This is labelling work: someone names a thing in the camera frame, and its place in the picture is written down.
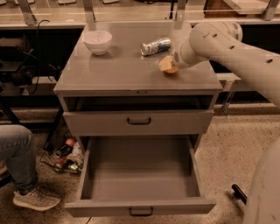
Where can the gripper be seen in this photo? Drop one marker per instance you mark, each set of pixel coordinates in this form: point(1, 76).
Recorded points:
point(177, 59)

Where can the orange fruit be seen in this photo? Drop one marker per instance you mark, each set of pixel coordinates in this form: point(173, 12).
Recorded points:
point(171, 70)

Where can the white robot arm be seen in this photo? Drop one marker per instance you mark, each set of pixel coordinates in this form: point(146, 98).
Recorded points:
point(260, 69)

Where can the grey drawer cabinet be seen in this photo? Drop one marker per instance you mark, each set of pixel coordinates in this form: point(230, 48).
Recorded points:
point(124, 80)

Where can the open grey lower drawer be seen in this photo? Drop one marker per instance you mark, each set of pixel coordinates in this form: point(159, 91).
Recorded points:
point(139, 176)

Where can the crushed silver blue can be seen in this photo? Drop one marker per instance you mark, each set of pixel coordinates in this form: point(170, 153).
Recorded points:
point(156, 46)

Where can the white ceramic bowl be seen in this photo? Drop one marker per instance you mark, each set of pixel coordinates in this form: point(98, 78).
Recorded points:
point(98, 42)

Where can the black chair leg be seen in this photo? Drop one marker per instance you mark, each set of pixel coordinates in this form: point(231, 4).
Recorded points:
point(239, 194)

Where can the dark machine on shelf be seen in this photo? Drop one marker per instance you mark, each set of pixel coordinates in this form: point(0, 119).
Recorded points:
point(15, 58)

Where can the person leg in jeans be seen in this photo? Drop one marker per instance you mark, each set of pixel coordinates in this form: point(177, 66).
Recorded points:
point(17, 151)

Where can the grey sneaker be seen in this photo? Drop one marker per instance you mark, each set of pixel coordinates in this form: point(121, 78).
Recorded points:
point(39, 199)

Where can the wire basket with items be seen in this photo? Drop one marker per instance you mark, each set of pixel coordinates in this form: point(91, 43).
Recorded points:
point(68, 158)

